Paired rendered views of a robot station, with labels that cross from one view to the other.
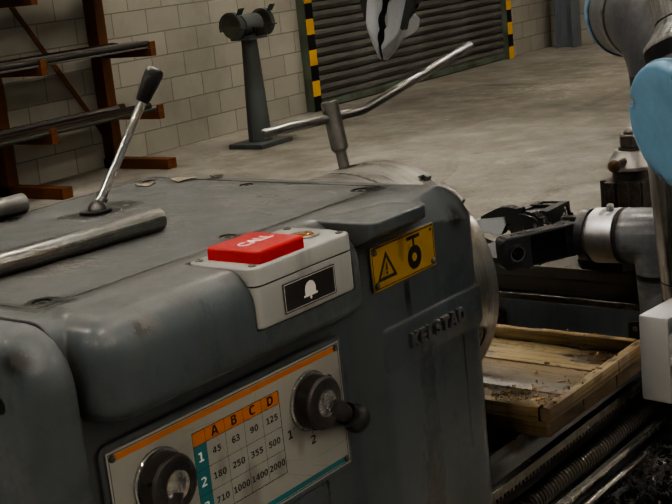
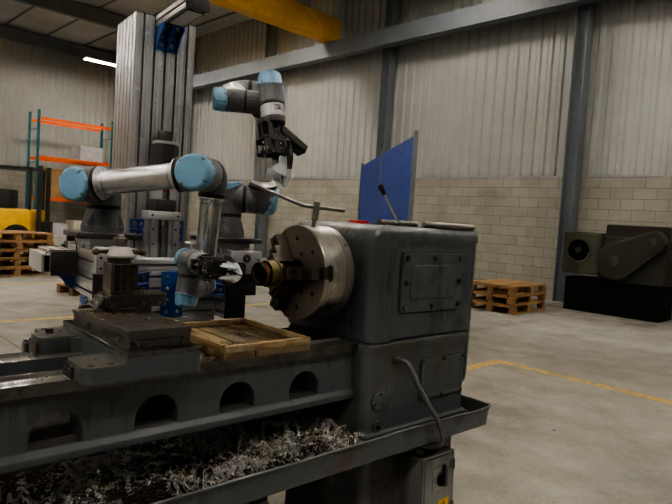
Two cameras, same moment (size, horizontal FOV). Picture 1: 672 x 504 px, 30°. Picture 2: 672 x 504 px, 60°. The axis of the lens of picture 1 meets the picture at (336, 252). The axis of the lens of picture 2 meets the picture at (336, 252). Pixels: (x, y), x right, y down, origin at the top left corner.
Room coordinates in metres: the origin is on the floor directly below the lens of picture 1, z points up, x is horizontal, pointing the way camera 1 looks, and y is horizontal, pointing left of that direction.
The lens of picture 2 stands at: (3.44, 0.35, 1.26)
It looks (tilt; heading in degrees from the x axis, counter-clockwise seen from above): 3 degrees down; 189
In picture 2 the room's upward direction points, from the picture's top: 4 degrees clockwise
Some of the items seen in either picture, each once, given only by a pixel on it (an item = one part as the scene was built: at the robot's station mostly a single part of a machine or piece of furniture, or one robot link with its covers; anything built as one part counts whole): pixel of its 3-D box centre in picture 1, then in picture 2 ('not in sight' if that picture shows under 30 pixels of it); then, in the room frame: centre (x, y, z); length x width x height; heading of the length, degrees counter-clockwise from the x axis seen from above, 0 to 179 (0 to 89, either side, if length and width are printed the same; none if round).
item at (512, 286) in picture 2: not in sight; (507, 295); (-6.48, 1.71, 0.22); 1.25 x 0.86 x 0.44; 146
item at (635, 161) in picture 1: (631, 158); (119, 251); (1.95, -0.48, 1.13); 0.08 x 0.08 x 0.03
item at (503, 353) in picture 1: (489, 369); (236, 336); (1.73, -0.20, 0.89); 0.36 x 0.30 x 0.04; 51
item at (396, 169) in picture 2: not in sight; (377, 229); (-5.30, -0.39, 1.18); 4.12 x 0.80 x 2.35; 15
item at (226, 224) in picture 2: not in sight; (226, 225); (1.10, -0.48, 1.21); 0.15 x 0.15 x 0.10
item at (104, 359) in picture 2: (608, 291); (108, 345); (2.04, -0.45, 0.90); 0.47 x 0.30 x 0.06; 51
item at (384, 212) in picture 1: (369, 225); not in sight; (1.17, -0.03, 1.24); 0.09 x 0.08 x 0.03; 141
